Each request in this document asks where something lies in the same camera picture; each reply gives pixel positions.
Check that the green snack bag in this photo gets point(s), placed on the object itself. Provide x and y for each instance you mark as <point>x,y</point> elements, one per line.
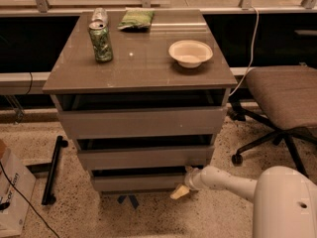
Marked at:
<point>136,19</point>

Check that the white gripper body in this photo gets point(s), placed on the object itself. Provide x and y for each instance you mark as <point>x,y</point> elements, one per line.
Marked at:
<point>190,179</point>

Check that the grey office chair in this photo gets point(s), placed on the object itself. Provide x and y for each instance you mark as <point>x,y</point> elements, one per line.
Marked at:
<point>287,95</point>

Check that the white cardboard box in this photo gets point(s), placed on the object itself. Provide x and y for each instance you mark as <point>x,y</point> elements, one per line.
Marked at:
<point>16,184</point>

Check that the grey middle drawer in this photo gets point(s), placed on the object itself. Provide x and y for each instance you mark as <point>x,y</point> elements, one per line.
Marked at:
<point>146,157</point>

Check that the grey bottom drawer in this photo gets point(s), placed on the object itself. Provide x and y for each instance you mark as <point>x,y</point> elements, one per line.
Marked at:
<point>137,183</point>

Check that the grey top drawer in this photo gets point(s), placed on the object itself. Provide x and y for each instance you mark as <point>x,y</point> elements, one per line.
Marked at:
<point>98,124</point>

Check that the grey drawer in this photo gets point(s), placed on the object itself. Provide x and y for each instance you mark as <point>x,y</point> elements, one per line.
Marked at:
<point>146,157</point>
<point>137,183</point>
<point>98,124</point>

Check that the white paper bowl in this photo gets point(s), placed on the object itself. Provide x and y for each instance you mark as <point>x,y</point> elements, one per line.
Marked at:
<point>189,53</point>

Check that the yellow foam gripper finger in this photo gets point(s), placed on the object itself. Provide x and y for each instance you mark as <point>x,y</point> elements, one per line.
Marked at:
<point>180,191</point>

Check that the blue tape cross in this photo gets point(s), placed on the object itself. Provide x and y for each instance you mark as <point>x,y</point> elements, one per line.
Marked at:
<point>133,200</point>

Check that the black metal bar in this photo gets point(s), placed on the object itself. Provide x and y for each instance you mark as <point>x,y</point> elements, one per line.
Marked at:
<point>48,197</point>

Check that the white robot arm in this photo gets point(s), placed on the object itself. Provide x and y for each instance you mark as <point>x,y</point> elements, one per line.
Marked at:
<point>284,200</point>

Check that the grey drawer cabinet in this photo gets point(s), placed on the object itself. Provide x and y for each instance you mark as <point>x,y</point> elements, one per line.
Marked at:
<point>141,75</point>

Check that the green soda can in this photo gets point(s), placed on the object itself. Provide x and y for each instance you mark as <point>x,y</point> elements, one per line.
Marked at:
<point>99,36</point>

